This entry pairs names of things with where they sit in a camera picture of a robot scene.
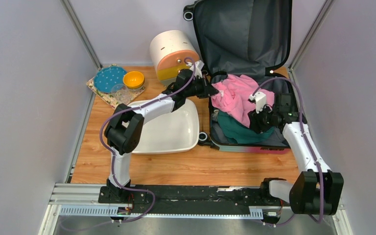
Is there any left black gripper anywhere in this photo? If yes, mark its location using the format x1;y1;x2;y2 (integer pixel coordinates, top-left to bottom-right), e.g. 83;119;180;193
184;74;218;99

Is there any white plastic basin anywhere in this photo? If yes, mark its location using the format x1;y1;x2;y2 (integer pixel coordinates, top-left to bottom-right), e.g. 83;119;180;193
132;100;200;154

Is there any pink and teal kids suitcase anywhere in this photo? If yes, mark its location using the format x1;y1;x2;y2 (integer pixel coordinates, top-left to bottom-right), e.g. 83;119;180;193
183;0;301;154

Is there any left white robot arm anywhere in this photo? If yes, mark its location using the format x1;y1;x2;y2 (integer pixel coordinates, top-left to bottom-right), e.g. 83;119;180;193
100;69;218;203

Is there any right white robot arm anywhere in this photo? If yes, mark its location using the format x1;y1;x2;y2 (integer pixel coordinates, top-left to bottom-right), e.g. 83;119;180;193
248;92;344;216

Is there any dark green garment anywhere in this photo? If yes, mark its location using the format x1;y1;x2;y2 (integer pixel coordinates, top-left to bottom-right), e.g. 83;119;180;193
216;111;275;144

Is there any round pastel drawer cabinet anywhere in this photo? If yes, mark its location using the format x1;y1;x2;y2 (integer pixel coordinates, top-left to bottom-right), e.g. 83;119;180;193
149;30;200;86

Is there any yellow bowl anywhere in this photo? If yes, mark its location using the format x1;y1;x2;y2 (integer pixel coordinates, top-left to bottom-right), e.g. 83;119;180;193
123;71;145;90

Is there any clear glass cup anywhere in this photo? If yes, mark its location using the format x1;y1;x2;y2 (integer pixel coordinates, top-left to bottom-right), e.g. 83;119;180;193
111;83;133;104

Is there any floral patterned placemat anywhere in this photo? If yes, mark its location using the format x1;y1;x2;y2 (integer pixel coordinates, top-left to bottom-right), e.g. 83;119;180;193
86;64;145;108

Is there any blue polka dot plate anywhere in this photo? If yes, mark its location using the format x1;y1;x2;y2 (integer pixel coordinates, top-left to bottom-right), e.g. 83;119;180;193
94;66;127;93

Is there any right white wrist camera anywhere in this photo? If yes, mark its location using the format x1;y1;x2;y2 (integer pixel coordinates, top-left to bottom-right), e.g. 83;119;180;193
249;92;267;114

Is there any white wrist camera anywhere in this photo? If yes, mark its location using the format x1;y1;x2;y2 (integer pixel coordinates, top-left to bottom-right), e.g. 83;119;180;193
190;60;204;79
249;92;267;114

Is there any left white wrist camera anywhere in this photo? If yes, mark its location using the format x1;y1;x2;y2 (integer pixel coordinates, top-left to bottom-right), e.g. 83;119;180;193
190;60;204;79

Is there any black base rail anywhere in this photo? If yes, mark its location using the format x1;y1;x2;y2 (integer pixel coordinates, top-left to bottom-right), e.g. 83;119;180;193
98;185;286;223

